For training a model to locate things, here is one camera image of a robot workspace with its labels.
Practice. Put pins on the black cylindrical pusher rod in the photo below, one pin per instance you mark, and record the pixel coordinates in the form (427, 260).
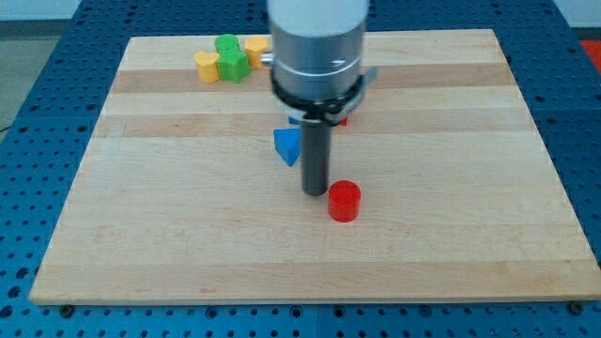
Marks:
(315, 146)

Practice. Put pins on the red cylinder block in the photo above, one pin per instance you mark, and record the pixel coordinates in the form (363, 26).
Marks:
(344, 201)

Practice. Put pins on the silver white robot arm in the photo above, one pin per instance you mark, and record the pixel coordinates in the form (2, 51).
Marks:
(315, 73)

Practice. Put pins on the wooden board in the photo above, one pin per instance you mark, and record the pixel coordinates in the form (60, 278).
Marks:
(180, 197)

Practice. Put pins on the blue block behind rod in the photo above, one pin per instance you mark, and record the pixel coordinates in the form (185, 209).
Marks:
(293, 121)

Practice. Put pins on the blue triangle block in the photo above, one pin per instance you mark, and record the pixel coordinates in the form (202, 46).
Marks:
(287, 144)

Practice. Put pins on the green star block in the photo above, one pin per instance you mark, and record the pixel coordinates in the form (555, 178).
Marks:
(233, 66)

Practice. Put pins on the yellow pentagon block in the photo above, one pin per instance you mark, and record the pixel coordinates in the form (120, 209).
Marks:
(254, 47)

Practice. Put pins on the green cylinder block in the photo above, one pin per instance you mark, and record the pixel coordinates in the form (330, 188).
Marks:
(227, 43)

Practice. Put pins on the yellow heart block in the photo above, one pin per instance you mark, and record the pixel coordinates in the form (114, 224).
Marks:
(207, 66)

